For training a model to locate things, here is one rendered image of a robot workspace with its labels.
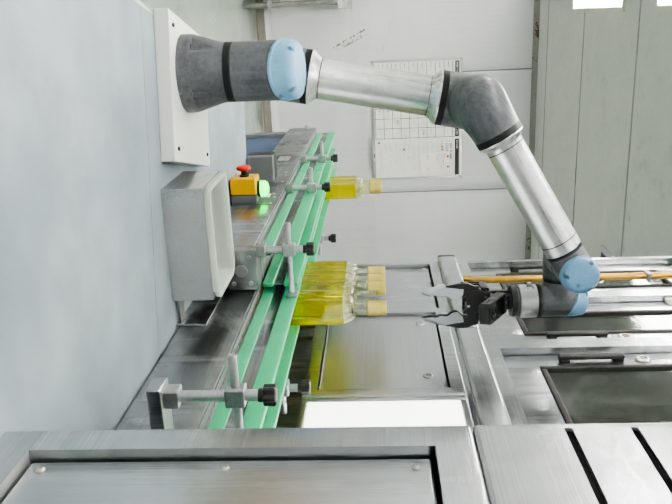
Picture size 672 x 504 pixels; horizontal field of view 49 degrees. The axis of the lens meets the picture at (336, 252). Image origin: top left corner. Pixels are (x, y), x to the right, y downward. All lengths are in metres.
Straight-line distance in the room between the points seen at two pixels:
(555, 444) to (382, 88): 0.99
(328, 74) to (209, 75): 0.27
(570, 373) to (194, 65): 1.06
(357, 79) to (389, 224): 6.24
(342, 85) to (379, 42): 5.92
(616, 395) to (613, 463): 0.96
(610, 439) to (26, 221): 0.67
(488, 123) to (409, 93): 0.20
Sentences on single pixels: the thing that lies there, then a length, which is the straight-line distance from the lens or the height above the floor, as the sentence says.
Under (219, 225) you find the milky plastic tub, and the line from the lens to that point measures 1.55.
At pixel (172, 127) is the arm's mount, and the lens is 1.41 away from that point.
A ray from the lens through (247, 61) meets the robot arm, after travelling 1.44.
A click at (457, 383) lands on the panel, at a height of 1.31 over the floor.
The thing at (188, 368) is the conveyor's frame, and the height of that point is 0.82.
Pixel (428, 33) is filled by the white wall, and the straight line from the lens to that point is 7.50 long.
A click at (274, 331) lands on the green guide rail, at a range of 1.45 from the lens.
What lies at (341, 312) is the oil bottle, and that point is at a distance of 1.62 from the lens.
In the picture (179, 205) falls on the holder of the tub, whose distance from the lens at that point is 1.39.
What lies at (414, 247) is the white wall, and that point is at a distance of 7.85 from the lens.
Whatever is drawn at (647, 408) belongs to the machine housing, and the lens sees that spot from 1.67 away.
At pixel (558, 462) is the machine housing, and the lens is 0.73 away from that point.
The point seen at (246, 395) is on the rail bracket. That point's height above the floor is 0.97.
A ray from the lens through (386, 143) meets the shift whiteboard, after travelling 7.57.
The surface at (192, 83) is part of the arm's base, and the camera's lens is 1.44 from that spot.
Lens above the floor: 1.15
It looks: 4 degrees down
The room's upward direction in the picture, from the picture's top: 88 degrees clockwise
